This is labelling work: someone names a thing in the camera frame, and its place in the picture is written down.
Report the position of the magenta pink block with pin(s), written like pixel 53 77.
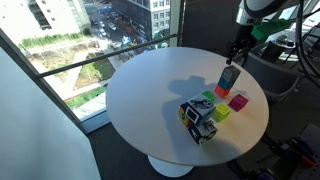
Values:
pixel 238 102

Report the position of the small bright green block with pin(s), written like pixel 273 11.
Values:
pixel 209 96

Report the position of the orange block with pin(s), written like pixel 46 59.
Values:
pixel 221 91

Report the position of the white table pedestal base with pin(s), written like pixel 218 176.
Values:
pixel 168 168

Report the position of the whale print patterned cube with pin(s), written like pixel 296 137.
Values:
pixel 200 108

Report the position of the grey swivel chair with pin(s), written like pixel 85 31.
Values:
pixel 276 83

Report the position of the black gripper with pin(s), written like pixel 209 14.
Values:
pixel 245 36

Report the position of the multicolour patterned cube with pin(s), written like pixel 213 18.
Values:
pixel 183 115

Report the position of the lime green block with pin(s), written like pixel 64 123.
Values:
pixel 221 112

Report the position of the black pegboard table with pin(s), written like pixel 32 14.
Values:
pixel 310 173

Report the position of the metal window handrail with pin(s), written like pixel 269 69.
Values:
pixel 100 57

